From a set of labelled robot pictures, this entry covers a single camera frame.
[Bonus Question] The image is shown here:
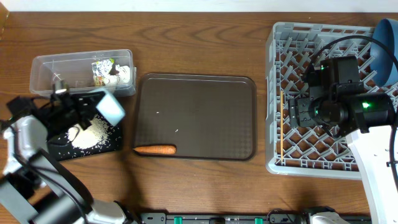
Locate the long wooden chopstick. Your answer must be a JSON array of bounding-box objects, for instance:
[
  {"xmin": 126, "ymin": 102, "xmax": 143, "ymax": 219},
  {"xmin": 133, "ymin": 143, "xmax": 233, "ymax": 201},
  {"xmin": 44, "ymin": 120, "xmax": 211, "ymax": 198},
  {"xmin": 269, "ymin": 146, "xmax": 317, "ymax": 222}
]
[{"xmin": 279, "ymin": 89, "xmax": 284, "ymax": 165}]

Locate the light blue bowl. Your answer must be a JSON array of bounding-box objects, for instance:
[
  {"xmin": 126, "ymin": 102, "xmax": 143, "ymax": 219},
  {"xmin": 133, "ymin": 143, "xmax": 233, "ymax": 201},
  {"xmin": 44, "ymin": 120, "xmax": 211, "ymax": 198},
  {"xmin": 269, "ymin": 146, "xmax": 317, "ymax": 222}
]
[{"xmin": 90, "ymin": 88, "xmax": 126, "ymax": 126}]

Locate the yellow green snack wrapper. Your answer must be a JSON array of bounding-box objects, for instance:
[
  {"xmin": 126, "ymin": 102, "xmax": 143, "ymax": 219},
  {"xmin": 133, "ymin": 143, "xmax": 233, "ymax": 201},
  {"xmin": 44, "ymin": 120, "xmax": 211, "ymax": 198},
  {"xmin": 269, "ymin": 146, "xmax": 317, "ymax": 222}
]
[{"xmin": 91, "ymin": 58, "xmax": 114, "ymax": 86}]

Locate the white napkin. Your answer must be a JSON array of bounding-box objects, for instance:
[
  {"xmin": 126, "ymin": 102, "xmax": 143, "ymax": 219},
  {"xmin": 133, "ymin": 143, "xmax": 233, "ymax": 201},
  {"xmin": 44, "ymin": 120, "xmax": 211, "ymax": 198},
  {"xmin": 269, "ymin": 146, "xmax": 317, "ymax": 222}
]
[{"xmin": 104, "ymin": 65, "xmax": 131, "ymax": 86}]

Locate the large blue plate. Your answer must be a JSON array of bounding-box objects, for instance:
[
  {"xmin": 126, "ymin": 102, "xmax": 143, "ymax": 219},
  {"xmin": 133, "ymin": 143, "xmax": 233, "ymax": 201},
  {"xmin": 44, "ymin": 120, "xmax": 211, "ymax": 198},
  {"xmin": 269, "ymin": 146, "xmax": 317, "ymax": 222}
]
[{"xmin": 371, "ymin": 18, "xmax": 397, "ymax": 86}]

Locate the orange carrot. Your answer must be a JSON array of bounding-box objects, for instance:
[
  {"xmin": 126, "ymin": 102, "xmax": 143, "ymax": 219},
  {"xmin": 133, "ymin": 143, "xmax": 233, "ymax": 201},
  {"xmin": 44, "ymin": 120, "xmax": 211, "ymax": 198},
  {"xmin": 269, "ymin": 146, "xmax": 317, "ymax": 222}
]
[{"xmin": 134, "ymin": 145, "xmax": 177, "ymax": 155}]

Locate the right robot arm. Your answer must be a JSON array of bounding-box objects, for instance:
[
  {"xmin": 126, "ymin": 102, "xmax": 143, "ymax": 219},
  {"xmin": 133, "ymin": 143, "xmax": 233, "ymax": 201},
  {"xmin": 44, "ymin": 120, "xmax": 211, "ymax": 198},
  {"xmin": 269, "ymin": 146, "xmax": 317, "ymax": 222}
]
[{"xmin": 289, "ymin": 56, "xmax": 397, "ymax": 223}]

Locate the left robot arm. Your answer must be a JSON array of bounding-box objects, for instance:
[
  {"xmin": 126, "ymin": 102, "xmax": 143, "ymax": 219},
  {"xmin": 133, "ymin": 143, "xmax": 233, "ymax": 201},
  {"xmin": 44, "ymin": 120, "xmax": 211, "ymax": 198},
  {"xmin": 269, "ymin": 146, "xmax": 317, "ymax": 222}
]
[{"xmin": 1, "ymin": 90, "xmax": 134, "ymax": 223}]

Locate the grey dishwasher rack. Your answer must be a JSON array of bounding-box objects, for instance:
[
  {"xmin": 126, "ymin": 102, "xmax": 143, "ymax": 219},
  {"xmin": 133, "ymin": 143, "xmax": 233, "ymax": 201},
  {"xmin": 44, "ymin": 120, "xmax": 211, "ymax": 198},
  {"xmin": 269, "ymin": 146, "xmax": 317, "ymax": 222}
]
[{"xmin": 265, "ymin": 22, "xmax": 397, "ymax": 180}]

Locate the black plastic bin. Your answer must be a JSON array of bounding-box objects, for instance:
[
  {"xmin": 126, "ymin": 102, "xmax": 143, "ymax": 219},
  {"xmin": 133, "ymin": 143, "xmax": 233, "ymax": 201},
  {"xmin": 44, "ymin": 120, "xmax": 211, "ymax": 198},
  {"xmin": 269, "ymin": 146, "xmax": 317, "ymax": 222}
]
[{"xmin": 47, "ymin": 114, "xmax": 123, "ymax": 161}]

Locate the white rice pile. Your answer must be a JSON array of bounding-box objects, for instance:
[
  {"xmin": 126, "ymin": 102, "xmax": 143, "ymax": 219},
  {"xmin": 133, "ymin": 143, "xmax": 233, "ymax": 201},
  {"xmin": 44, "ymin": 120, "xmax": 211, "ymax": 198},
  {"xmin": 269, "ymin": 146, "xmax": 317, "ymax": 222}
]
[{"xmin": 67, "ymin": 118, "xmax": 109, "ymax": 149}]

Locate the clear plastic bin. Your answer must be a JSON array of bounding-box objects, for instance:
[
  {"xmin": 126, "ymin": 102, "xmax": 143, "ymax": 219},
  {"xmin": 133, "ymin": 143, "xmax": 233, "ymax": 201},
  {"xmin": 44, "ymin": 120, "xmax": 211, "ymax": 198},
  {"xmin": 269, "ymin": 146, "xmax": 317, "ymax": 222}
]
[{"xmin": 29, "ymin": 49, "xmax": 136, "ymax": 97}]

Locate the dark brown serving tray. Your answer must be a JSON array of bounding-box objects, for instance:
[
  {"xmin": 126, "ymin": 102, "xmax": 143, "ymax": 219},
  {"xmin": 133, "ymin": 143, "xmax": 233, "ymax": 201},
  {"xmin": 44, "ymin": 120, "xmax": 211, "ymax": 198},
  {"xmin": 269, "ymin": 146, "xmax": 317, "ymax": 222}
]
[{"xmin": 132, "ymin": 73, "xmax": 257, "ymax": 161}]

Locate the left black cable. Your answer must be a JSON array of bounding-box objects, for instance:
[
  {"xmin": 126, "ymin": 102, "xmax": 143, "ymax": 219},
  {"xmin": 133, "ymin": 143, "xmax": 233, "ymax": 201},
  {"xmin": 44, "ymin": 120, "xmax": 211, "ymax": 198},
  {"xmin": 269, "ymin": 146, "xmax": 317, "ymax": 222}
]
[{"xmin": 0, "ymin": 118, "xmax": 91, "ymax": 224}]

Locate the black cable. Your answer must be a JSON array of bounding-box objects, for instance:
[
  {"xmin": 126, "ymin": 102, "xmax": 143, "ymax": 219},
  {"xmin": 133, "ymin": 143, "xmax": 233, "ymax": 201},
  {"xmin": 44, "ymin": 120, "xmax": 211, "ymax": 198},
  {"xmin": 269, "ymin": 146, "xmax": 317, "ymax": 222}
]
[
  {"xmin": 0, "ymin": 118, "xmax": 91, "ymax": 224},
  {"xmin": 303, "ymin": 34, "xmax": 398, "ymax": 194}
]

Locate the right black cable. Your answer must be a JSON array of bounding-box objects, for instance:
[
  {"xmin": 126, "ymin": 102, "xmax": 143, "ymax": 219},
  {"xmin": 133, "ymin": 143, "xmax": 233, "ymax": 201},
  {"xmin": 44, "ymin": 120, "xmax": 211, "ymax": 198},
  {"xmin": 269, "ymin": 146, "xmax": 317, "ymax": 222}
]
[{"xmin": 303, "ymin": 34, "xmax": 398, "ymax": 194}]

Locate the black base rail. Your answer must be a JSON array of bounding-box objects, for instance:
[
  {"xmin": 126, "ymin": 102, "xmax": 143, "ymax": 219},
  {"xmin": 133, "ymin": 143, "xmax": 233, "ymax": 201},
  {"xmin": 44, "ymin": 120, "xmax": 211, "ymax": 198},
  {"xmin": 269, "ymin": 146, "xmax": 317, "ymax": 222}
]
[{"xmin": 140, "ymin": 207, "xmax": 372, "ymax": 224}]

